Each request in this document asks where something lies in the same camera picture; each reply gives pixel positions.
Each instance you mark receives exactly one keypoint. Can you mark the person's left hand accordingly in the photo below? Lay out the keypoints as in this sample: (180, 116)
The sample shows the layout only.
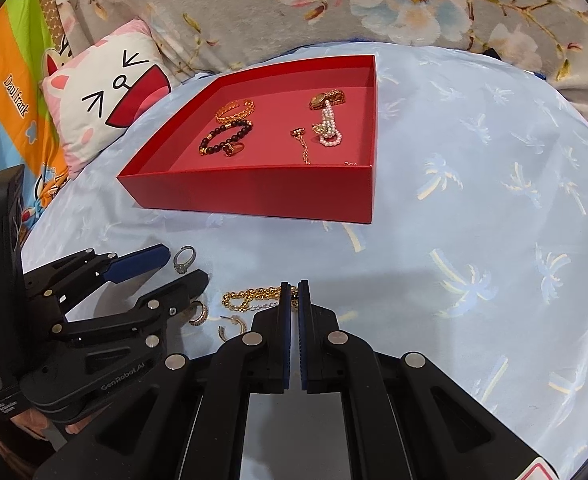
(36, 422)

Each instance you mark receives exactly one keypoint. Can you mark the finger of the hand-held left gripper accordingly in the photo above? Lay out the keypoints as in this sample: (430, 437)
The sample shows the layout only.
(134, 262)
(184, 290)

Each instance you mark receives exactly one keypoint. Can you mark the grey floral quilt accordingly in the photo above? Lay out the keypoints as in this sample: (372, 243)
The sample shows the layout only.
(274, 5)

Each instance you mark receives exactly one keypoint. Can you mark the gold bangle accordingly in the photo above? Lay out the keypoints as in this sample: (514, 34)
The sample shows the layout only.
(248, 107)

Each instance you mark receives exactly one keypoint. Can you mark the gold hoop earring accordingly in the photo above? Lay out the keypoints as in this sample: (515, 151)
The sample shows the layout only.
(203, 316)
(222, 331)

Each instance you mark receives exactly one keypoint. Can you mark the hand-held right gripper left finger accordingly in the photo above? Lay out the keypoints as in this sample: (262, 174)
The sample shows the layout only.
(286, 340)

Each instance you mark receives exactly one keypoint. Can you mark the light blue palm print sheet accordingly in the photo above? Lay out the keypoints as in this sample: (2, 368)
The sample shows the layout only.
(473, 235)

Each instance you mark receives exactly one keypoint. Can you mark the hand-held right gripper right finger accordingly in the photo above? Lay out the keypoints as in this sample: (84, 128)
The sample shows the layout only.
(304, 340)

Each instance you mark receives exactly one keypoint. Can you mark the brown patterned cloth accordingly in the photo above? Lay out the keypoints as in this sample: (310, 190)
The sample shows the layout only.
(59, 0)

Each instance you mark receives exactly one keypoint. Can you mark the colourful cartoon printed blanket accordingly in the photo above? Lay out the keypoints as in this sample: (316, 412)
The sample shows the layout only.
(9, 85)

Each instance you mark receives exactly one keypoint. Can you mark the red cardboard box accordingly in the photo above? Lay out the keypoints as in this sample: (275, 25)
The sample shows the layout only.
(254, 195)

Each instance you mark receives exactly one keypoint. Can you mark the cartoon cat face pillow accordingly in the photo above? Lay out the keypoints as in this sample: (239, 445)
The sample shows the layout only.
(89, 110)

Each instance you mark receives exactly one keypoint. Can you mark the pearl hair clip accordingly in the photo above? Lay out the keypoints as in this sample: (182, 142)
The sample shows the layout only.
(330, 120)

